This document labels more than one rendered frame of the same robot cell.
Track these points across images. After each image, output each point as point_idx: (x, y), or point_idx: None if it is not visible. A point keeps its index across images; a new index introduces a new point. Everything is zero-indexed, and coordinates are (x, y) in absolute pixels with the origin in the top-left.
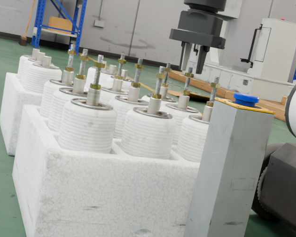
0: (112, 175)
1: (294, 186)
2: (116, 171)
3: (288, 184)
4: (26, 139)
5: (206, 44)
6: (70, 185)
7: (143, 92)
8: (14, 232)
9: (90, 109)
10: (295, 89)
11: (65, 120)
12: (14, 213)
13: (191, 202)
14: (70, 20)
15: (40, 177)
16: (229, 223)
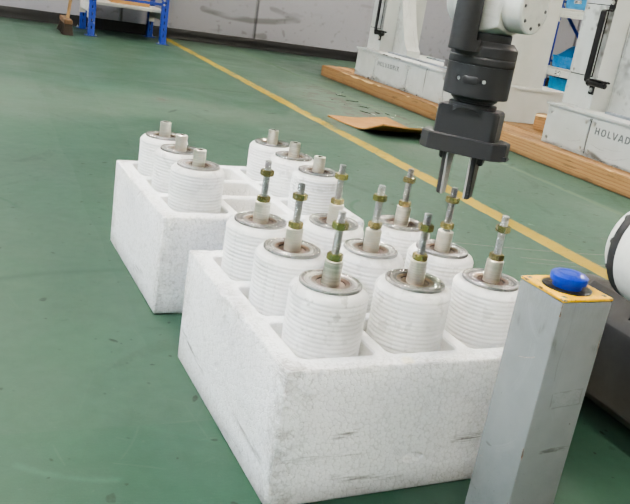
0: (371, 388)
1: (611, 354)
2: (376, 382)
3: (601, 349)
4: (213, 318)
5: (481, 158)
6: (316, 409)
7: (303, 129)
8: (226, 468)
9: (335, 297)
10: (623, 229)
11: (296, 312)
12: (210, 432)
13: (486, 419)
14: None
15: (270, 400)
16: (546, 451)
